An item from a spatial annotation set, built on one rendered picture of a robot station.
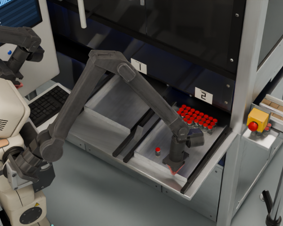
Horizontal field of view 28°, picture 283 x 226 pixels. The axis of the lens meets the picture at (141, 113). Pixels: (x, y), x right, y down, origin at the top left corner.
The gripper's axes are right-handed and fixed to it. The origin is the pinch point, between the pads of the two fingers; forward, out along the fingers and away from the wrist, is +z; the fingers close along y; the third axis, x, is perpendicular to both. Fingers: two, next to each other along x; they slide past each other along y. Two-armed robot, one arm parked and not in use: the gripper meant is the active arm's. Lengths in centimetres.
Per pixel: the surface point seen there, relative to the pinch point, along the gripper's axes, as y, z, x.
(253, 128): 30.8, -14.2, -16.8
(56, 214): 5, 92, 74
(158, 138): 13.6, 1.2, 17.2
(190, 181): 1.8, 1.1, -7.5
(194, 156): 14.6, 0.9, -0.7
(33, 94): 15, 21, 97
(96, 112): 6.7, -0.5, 47.2
